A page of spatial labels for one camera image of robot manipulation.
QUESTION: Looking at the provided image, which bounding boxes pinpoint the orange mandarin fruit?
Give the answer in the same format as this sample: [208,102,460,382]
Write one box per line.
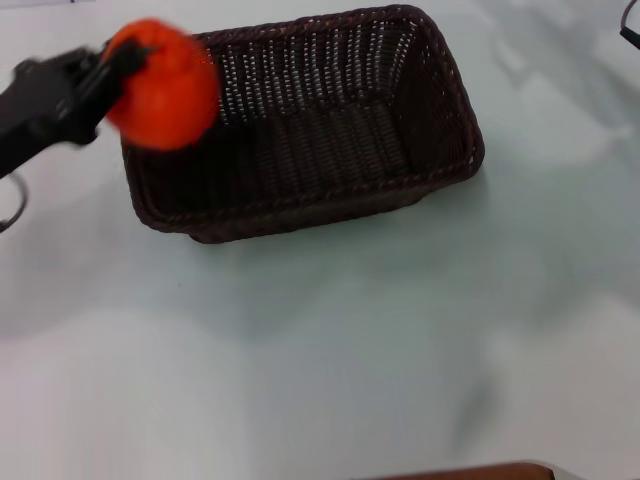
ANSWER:
[103,18,222,152]

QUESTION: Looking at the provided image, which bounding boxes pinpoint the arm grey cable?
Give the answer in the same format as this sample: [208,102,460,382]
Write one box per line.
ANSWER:
[618,0,640,51]
[0,172,27,234]

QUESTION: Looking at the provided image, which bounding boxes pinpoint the dark brown woven basket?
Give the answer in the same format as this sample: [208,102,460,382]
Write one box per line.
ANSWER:
[121,3,487,245]

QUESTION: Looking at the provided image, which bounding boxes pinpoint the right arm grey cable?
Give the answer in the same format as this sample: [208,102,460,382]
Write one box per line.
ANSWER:
[618,0,640,51]

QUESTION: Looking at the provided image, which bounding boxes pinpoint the left arm grey cable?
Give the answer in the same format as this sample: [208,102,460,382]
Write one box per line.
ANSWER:
[0,172,27,234]

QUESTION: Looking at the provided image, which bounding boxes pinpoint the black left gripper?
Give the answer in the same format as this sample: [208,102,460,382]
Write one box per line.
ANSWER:
[0,39,160,179]

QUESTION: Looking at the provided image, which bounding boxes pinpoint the brown wooden edge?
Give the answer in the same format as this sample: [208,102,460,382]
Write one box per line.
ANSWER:
[383,461,557,480]

